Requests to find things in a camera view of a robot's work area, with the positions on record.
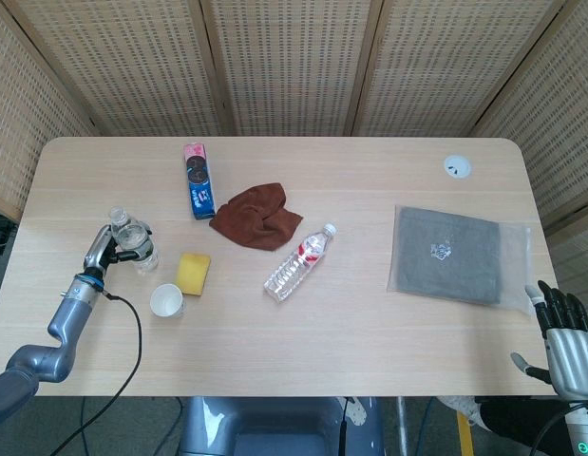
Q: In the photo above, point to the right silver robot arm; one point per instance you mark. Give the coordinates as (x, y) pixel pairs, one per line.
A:
(581, 427)

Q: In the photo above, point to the black trouser leg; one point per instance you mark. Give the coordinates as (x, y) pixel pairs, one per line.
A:
(517, 420)

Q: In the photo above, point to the blue pink cookie box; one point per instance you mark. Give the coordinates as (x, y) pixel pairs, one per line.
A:
(198, 183)

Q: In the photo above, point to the thin black rod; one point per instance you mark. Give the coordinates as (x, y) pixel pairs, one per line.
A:
(344, 432)

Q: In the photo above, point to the brown cloth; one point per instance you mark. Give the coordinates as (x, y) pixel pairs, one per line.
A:
(255, 218)

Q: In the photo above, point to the yellow sponge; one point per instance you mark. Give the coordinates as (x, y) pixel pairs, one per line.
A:
(194, 273)

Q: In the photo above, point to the metal table leg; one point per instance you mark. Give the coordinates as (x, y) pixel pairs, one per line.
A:
(402, 423)

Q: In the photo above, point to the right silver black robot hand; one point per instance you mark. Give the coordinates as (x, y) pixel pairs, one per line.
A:
(574, 361)

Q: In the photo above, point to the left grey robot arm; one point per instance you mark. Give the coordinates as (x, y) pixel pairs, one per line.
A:
(68, 318)

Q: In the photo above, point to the woven bamboo screen panel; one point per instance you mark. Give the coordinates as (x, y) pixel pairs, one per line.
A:
(23, 119)
(293, 66)
(455, 66)
(550, 119)
(132, 66)

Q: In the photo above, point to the white perforated shoe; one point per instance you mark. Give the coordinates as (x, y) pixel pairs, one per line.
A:
(462, 408)

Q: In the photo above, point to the small white paper cup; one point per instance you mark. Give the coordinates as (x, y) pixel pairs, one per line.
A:
(164, 301)

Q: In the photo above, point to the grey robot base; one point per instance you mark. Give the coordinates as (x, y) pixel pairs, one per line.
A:
(274, 423)

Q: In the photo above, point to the white perforated plate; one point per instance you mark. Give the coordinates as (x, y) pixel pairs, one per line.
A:
(357, 414)

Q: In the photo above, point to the green label plastic bottle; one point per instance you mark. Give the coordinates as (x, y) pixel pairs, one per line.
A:
(132, 235)

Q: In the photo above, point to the capped red label water bottle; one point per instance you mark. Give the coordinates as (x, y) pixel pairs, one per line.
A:
(298, 263)

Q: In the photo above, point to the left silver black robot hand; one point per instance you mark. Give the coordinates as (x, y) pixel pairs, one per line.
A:
(98, 252)

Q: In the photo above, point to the grey cloth in plastic bag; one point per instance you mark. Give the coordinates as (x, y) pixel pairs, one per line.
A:
(445, 256)

